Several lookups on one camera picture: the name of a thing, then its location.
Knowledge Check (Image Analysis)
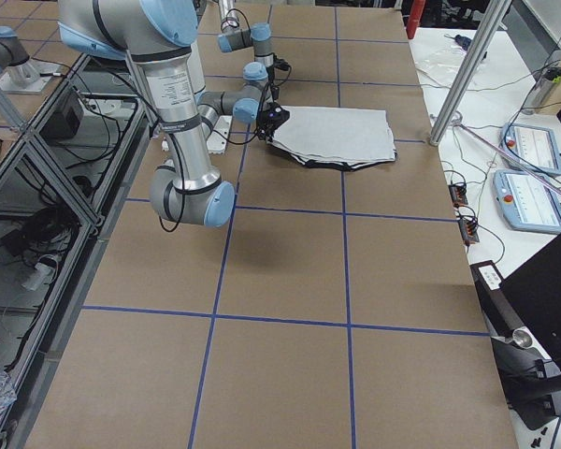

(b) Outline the white camera column with base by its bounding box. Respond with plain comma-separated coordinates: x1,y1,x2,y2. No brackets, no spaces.
161,0,235,155

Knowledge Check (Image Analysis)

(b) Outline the grey green water bottle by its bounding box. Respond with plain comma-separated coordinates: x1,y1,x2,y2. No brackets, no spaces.
525,66,561,109

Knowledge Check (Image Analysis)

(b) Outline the aluminium frame post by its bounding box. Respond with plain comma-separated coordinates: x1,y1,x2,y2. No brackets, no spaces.
428,0,511,147

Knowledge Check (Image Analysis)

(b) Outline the grey cartoon print t-shirt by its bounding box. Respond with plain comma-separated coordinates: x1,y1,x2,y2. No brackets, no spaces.
266,106,397,171

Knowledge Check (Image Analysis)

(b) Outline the reacher grabber stick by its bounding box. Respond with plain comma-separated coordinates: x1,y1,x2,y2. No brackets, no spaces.
450,116,561,198

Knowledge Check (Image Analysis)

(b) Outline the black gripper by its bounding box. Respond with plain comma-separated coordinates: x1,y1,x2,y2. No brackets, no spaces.
256,114,275,140
265,67,280,103

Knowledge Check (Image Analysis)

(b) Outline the blue teach pendant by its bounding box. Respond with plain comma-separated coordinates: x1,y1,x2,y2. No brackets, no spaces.
499,123,561,177
493,169,561,235

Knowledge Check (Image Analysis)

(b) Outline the black camera cable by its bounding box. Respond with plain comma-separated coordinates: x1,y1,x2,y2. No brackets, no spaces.
271,58,293,94
209,125,263,146

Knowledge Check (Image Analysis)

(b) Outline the clear plastic bag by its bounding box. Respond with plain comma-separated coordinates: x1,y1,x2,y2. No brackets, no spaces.
415,47,467,87

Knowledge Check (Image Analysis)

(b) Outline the upper blue teach pendant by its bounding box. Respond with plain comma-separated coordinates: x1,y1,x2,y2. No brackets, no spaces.
499,123,561,177

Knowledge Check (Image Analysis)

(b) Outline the aluminium frame table side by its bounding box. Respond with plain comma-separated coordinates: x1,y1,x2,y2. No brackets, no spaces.
0,57,149,448

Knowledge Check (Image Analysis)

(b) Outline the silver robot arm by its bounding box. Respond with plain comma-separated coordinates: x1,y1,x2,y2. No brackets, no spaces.
218,0,280,100
59,1,289,227

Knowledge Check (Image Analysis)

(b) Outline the black monitor on stand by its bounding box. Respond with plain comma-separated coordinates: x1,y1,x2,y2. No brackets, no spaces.
470,233,561,430

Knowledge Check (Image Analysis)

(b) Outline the lower blue teach pendant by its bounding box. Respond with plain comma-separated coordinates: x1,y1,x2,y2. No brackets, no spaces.
493,169,561,235

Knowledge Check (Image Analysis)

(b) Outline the orange black connector board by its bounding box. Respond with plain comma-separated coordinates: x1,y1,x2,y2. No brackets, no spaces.
448,184,468,208

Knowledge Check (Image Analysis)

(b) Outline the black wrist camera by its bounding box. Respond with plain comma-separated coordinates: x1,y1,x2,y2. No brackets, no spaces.
274,58,292,72
264,106,290,131

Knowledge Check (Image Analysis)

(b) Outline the red fire extinguisher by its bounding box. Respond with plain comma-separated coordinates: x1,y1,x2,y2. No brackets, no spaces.
406,0,425,39

